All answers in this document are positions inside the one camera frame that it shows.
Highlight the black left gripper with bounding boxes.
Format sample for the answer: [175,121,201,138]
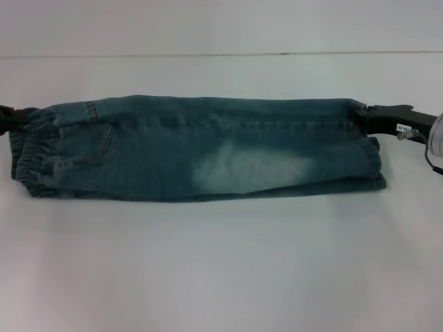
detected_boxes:
[0,102,30,134]

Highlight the black cable with silver plug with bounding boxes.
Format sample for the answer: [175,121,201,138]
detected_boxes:
[397,127,443,177]

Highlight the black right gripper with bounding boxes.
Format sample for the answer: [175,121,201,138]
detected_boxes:
[355,104,435,138]

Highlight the blue denim shorts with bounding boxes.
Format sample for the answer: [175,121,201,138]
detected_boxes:
[12,93,388,201]

